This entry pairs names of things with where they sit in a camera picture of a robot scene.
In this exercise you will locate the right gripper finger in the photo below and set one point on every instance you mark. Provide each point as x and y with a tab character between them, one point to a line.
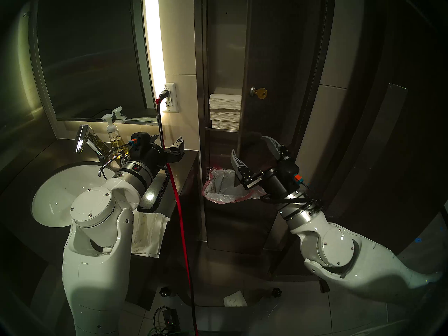
276	146
245	172

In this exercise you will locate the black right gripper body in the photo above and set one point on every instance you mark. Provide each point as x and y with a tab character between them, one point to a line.
280	181

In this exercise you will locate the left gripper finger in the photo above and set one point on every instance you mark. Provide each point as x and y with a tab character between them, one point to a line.
177	145
154	138

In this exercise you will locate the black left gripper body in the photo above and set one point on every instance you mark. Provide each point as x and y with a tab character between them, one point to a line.
147	153

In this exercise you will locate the small brass key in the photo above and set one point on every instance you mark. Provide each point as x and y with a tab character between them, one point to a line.
261	93

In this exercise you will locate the steel towel dispenser door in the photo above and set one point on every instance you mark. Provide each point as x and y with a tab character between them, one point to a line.
280	58

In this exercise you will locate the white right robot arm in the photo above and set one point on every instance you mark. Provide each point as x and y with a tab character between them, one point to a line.
350	258

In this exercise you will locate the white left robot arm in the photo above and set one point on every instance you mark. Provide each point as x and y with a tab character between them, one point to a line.
98	268

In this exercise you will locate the pink-rimmed clear trash liner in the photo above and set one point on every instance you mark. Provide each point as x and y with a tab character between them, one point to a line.
224	188

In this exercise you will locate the clear soap pump bottle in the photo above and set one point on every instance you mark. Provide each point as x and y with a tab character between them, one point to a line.
115	142

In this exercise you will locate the black power plug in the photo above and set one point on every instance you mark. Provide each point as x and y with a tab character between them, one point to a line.
164	94

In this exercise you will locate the steel waste bin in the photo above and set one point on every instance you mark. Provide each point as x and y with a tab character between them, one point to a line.
238	226

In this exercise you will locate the stack of white paper towels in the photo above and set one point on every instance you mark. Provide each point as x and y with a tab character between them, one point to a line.
225	109

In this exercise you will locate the round steel door lock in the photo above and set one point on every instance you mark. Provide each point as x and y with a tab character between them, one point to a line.
252	90

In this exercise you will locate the chrome sink faucet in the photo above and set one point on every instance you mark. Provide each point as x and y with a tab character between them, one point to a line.
83	137

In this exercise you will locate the white folded paper towels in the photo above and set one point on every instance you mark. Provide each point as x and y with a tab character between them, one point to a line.
150	233

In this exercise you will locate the vertical bright light strip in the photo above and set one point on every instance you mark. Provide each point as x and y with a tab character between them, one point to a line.
154	41

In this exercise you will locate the white round sink basin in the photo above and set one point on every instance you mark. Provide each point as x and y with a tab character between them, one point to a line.
52	198

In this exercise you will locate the black star knob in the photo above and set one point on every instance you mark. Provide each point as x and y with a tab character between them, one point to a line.
276	292
165	292

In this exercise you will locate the stainless steel cabinet door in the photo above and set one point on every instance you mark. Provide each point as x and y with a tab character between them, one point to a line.
224	41

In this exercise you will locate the white paper scrap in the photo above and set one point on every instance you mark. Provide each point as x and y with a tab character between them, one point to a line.
235	299

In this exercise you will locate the dark restroom door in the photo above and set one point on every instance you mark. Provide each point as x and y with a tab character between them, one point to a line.
420	128

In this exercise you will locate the black electronics box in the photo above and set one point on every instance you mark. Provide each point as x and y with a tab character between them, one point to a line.
171	317

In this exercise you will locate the white wall outlet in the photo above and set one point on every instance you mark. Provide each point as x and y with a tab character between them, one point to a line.
173	106

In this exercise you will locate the wall mirror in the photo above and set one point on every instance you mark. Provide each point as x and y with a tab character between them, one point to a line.
98	58

